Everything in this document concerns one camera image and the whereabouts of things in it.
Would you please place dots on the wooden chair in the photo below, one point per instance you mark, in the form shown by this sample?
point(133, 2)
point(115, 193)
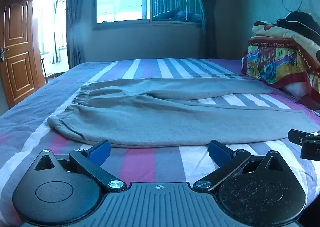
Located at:
point(48, 75)

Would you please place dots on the grey pants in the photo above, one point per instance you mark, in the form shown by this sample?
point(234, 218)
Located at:
point(162, 122)

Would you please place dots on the striped bed sheet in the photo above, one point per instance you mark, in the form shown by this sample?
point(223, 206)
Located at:
point(150, 162)

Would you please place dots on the white pillow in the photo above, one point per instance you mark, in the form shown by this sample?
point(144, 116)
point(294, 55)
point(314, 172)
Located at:
point(296, 89)

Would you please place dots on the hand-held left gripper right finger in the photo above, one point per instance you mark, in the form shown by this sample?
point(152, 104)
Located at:
point(217, 151)

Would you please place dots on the dark curtain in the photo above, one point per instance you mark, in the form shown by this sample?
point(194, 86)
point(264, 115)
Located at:
point(208, 11)
point(75, 21)

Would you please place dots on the black cloth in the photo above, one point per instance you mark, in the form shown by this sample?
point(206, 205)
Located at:
point(300, 20)

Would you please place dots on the brown wooden door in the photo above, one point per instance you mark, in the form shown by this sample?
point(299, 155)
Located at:
point(17, 49)

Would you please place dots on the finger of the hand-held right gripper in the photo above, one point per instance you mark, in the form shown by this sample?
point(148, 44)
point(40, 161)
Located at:
point(311, 150)
point(300, 136)

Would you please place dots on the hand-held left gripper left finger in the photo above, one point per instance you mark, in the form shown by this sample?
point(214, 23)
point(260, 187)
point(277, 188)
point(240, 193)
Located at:
point(101, 152)

